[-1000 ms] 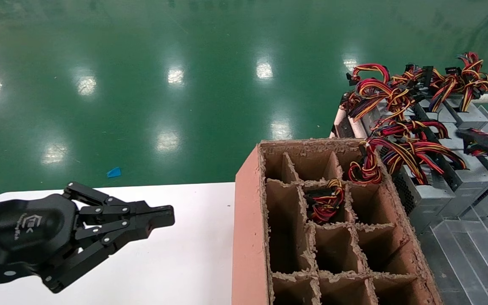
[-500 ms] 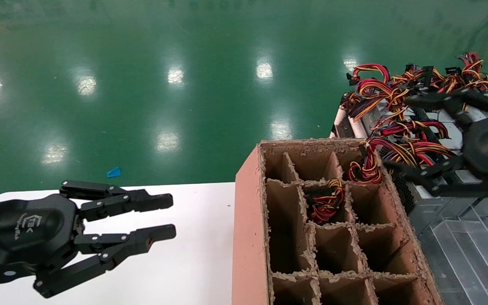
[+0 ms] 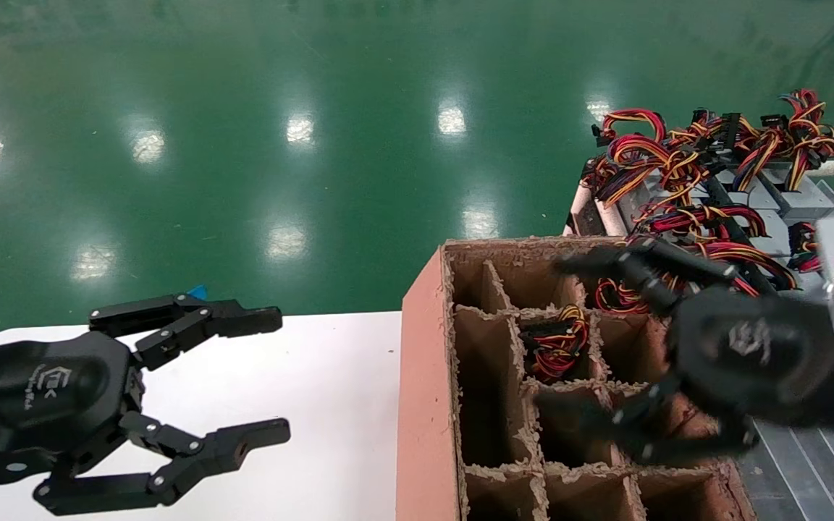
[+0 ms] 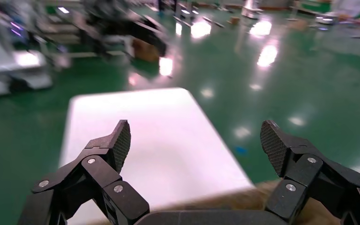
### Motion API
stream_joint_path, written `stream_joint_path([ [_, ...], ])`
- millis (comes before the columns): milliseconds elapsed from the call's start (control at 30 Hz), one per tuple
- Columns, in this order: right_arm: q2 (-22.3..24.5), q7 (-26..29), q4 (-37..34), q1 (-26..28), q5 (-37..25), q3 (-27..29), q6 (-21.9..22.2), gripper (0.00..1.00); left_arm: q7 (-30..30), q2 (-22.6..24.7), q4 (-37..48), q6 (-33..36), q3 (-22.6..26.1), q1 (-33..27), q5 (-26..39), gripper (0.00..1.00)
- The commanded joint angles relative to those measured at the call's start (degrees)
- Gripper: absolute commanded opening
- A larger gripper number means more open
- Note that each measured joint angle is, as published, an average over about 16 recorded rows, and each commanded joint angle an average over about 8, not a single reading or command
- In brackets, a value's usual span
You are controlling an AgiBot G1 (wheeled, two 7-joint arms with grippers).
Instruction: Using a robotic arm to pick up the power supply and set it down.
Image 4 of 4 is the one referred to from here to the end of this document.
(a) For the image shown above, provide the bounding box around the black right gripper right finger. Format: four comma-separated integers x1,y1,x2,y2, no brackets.
260,120,360,225

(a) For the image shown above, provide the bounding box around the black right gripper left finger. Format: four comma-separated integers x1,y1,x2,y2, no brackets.
18,119,150,225

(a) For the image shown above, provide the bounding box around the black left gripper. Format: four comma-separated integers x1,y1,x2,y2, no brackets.
83,0,169,57

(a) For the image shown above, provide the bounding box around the small brown cardboard carton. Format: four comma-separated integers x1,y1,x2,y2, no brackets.
133,38,160,63

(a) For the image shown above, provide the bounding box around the brown cardboard box with dividers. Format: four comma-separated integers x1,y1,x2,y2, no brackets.
87,179,342,225

